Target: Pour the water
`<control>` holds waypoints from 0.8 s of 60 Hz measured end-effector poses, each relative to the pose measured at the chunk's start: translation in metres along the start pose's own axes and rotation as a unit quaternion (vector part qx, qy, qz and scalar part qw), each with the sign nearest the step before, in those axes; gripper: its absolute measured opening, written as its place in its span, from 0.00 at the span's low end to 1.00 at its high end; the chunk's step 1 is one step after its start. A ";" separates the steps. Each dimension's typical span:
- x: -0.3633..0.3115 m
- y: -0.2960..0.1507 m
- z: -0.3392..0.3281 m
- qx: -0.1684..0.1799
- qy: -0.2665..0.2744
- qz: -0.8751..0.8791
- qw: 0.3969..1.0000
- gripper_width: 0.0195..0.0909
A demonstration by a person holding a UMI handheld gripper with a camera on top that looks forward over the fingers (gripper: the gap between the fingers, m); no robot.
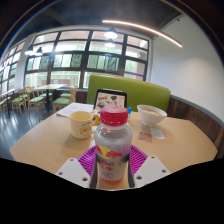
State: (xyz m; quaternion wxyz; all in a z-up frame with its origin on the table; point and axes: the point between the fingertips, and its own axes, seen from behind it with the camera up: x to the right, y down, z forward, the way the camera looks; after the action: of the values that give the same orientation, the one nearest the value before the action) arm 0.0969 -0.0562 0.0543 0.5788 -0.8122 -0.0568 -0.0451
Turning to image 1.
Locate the black pendant ceiling lamps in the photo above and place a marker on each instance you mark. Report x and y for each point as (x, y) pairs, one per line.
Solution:
(110, 34)

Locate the clear red-capped drink bottle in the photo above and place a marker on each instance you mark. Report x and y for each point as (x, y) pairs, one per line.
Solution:
(113, 143)

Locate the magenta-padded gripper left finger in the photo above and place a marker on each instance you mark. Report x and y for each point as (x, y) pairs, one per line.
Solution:
(71, 171)

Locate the small blue-capped tube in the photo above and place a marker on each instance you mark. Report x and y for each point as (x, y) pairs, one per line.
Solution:
(129, 110)

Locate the wooden chairs with green seats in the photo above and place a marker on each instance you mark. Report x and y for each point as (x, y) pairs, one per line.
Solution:
(36, 99)

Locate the white packet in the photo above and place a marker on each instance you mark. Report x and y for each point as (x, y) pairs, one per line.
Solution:
(157, 133)

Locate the black-framed picture stand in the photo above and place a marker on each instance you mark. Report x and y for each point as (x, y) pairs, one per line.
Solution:
(110, 98)

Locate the open white booklet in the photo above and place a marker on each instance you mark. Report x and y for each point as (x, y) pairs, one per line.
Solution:
(75, 109)

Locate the pink packet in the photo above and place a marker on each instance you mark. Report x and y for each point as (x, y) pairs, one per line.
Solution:
(144, 137)

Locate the cream yellow mug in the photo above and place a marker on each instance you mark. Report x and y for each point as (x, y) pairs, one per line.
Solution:
(80, 126)

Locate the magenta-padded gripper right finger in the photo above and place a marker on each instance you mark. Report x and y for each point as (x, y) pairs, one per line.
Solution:
(150, 170)

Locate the green bench backrest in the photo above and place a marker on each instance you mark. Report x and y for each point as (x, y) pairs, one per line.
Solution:
(146, 91)

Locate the long curved light strip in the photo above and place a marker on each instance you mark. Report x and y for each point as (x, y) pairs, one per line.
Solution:
(150, 30)

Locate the wooden dining table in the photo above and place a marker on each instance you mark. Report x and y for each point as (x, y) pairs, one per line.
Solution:
(50, 87)

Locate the white bowl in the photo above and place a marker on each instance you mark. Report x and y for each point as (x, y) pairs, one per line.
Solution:
(151, 116)

